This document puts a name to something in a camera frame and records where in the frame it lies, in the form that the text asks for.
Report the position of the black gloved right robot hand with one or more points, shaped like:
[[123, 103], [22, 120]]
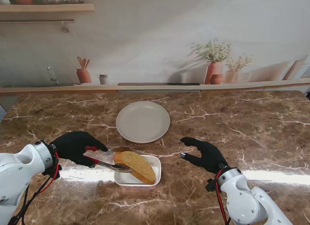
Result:
[[212, 158]]

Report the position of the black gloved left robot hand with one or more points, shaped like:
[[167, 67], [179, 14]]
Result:
[[72, 147]]

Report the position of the white bento box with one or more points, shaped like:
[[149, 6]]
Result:
[[155, 162]]

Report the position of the brown bread slice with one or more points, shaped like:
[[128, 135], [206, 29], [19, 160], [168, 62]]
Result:
[[138, 165]]

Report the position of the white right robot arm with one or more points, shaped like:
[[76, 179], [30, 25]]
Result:
[[242, 200]]

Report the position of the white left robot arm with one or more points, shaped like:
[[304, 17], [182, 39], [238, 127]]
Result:
[[14, 169]]

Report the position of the printed kitchen backdrop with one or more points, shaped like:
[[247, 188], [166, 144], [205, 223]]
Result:
[[145, 40]]

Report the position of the round white plate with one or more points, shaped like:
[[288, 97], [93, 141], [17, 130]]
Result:
[[143, 122]]

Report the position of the black backdrop stand clamp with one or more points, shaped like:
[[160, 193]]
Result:
[[308, 95]]

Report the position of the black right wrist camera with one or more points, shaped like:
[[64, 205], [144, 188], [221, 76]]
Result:
[[210, 185]]

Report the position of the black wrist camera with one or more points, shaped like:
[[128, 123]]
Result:
[[49, 172], [210, 185]]

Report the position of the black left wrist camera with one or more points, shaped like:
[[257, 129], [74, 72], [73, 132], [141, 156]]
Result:
[[49, 172]]

